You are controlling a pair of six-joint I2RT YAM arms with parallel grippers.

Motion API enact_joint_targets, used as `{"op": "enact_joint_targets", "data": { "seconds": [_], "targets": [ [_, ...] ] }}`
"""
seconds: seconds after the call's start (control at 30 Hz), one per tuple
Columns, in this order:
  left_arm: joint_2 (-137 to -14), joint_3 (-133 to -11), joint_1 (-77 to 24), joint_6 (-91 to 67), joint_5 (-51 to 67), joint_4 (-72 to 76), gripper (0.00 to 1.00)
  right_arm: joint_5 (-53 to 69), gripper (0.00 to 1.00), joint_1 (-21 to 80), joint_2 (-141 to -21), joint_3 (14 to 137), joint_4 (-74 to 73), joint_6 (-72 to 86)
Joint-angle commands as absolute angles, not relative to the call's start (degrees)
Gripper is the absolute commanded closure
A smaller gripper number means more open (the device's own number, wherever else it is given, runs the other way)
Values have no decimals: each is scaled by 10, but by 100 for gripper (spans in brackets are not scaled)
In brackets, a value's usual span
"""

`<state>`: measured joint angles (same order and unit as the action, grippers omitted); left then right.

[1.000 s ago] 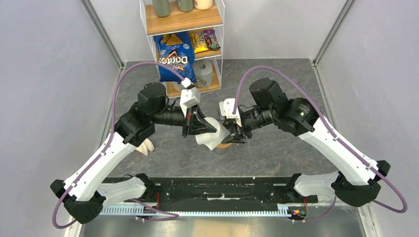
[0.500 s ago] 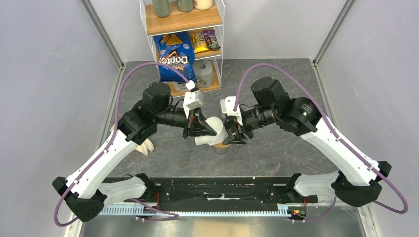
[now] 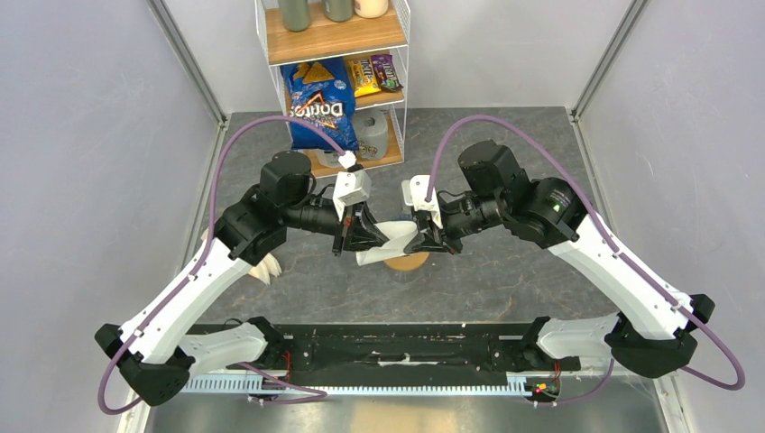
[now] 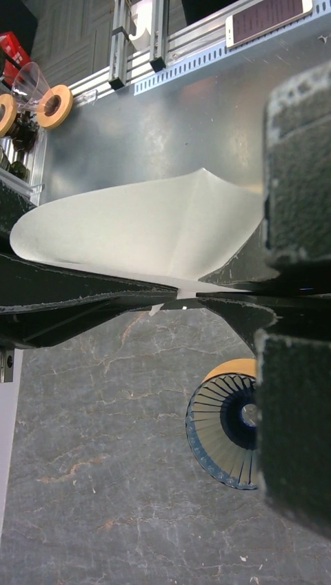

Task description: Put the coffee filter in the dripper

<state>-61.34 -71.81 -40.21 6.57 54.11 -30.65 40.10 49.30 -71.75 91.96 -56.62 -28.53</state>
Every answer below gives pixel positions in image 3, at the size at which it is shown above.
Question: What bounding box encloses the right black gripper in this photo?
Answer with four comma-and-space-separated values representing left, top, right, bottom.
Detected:
404, 191, 507, 254

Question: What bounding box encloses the green pump bottle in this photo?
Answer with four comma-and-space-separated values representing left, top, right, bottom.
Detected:
277, 0, 312, 32

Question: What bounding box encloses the right aluminium frame post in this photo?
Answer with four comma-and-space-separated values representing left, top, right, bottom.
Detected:
569, 0, 650, 122

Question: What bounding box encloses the yellow candy bag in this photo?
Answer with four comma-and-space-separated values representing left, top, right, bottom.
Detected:
346, 58, 382, 98

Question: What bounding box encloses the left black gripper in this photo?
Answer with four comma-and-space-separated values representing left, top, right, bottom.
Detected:
282, 195, 394, 256

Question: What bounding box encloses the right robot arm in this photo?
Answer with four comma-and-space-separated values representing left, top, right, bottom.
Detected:
401, 140, 714, 378

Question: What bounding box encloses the aluminium frame post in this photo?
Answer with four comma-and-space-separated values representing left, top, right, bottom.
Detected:
569, 0, 650, 122
146, 0, 228, 127

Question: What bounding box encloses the coffee filter paper pack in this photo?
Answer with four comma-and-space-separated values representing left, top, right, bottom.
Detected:
200, 229, 281, 285

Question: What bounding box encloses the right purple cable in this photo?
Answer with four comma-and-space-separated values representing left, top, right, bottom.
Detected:
425, 115, 746, 409

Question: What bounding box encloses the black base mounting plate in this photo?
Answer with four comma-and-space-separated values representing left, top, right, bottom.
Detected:
181, 322, 584, 390

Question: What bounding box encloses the blue Doritos chip bag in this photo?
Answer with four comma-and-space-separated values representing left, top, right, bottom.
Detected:
280, 57, 358, 152

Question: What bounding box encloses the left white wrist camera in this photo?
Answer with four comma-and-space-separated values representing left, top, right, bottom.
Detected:
332, 151, 372, 220

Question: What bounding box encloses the left aluminium frame post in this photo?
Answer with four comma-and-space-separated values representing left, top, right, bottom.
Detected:
146, 0, 228, 127

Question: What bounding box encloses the round wooden dripper stand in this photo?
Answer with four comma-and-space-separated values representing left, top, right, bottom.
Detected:
383, 252, 429, 272

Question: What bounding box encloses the white paper roll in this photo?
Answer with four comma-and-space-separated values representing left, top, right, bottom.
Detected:
314, 150, 341, 168

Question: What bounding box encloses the clear glass cup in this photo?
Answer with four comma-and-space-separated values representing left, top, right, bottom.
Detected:
390, 270, 420, 284

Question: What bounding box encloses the white wire shelf rack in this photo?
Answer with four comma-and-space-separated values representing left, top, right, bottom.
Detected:
255, 1, 410, 168

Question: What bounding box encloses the grey slotted cable duct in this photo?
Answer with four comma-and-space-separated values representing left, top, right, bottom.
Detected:
181, 372, 553, 399

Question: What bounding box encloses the cream lotion bottle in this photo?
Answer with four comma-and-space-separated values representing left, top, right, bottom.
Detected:
354, 0, 389, 19

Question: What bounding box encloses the dark candy bag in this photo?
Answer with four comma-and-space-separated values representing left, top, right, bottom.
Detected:
371, 54, 403, 93

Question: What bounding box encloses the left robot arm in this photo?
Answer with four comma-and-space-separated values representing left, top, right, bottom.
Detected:
95, 151, 409, 406

